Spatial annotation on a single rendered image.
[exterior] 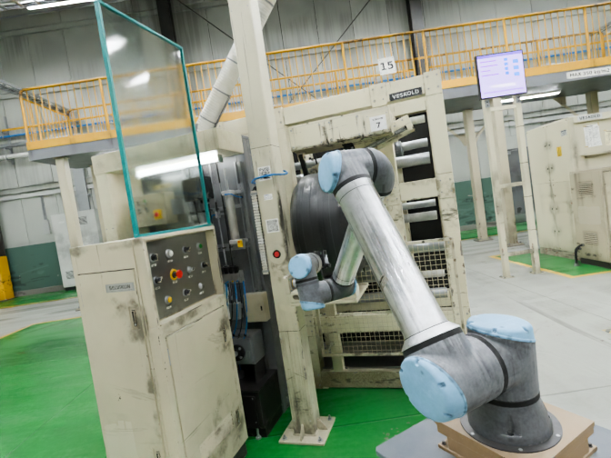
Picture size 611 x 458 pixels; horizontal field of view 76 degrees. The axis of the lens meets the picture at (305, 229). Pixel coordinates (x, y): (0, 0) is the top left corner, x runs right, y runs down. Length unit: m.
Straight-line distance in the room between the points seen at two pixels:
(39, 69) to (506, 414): 13.56
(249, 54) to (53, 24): 11.91
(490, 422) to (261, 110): 1.75
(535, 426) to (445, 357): 0.30
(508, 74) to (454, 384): 5.21
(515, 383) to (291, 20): 11.70
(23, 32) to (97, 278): 12.78
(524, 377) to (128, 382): 1.50
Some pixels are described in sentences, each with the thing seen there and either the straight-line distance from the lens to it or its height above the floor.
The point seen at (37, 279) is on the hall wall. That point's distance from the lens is 13.49.
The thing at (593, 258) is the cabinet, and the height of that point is 0.10.
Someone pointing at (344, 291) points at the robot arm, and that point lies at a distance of 1.53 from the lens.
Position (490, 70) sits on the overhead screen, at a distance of 5.78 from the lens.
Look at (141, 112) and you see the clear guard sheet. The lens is 1.90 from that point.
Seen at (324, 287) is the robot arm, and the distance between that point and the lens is 1.50.
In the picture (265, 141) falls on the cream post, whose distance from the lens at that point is 2.17.
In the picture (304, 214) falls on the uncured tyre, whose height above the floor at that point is 1.26.
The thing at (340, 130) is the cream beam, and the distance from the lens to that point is 2.32.
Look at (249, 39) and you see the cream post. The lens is 2.33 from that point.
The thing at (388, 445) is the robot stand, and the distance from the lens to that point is 1.26.
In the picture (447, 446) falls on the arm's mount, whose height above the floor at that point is 0.61.
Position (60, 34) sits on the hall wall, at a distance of 13.83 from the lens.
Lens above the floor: 1.29
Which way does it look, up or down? 3 degrees down
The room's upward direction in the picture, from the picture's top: 8 degrees counter-clockwise
